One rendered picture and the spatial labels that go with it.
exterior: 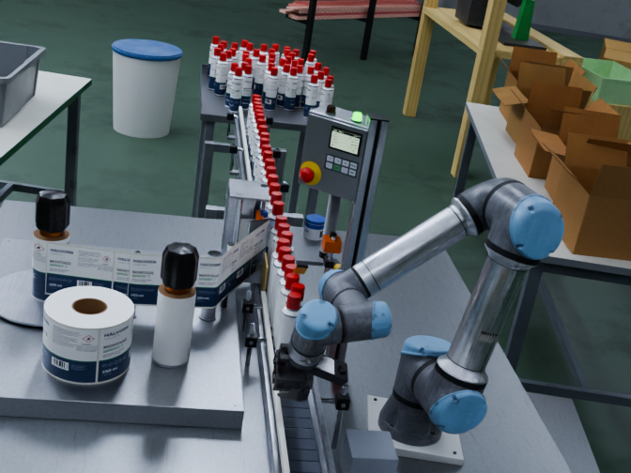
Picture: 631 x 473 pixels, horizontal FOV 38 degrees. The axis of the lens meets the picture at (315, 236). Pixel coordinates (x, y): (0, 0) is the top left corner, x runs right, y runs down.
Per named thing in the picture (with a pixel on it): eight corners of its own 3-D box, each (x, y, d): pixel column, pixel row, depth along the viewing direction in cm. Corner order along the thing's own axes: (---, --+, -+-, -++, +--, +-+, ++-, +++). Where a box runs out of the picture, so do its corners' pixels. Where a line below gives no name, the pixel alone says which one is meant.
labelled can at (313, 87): (315, 120, 427) (321, 77, 419) (304, 119, 426) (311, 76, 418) (312, 116, 432) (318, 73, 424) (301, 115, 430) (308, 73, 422)
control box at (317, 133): (315, 175, 235) (326, 103, 228) (374, 194, 229) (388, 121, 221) (295, 184, 227) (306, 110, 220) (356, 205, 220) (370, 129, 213)
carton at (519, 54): (481, 105, 542) (495, 42, 528) (554, 116, 545) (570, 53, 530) (491, 124, 506) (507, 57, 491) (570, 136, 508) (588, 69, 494)
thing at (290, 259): (268, 321, 245) (278, 251, 237) (286, 322, 246) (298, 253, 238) (269, 330, 241) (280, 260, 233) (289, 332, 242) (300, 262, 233)
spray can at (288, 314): (269, 363, 226) (281, 289, 218) (289, 362, 228) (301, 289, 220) (276, 374, 222) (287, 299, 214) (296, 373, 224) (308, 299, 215)
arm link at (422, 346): (430, 377, 220) (443, 328, 215) (454, 408, 208) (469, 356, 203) (385, 377, 216) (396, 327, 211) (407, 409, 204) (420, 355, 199)
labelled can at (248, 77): (242, 106, 430) (248, 64, 422) (251, 110, 427) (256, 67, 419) (235, 108, 426) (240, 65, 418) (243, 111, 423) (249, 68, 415)
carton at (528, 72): (480, 124, 504) (495, 57, 489) (558, 134, 508) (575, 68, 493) (498, 150, 462) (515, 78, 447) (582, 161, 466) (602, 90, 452)
